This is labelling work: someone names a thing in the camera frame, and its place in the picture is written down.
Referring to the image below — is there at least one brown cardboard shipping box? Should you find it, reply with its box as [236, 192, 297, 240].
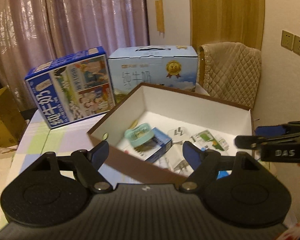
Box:
[0, 87, 26, 148]

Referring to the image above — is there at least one brown open cardboard box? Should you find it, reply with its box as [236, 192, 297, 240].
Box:
[87, 83, 254, 185]

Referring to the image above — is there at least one dark blue milk carton box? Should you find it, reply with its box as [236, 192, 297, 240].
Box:
[25, 46, 115, 129]

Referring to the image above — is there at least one checkered tablecloth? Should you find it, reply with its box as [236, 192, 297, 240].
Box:
[0, 109, 131, 183]

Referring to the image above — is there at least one blue ointment tube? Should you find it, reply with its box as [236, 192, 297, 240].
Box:
[217, 171, 231, 180]

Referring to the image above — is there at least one blue white medicine box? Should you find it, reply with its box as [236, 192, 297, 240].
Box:
[117, 127, 172, 163]

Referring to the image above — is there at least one white cube power socket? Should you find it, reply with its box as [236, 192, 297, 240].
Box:
[167, 127, 191, 144]

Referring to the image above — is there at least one quilted beige chair cover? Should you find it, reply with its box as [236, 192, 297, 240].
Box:
[197, 42, 262, 109]

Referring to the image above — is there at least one green white medicine box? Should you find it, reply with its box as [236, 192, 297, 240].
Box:
[191, 130, 229, 153]

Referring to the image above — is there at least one pink curtain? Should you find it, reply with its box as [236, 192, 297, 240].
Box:
[0, 0, 148, 111]

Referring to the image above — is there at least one white usb charger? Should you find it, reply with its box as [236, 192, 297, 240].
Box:
[164, 144, 193, 176]

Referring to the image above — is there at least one mint green handheld fan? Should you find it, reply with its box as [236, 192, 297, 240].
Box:
[125, 123, 154, 148]

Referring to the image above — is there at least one light blue milk carton box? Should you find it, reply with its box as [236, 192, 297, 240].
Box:
[108, 46, 198, 103]

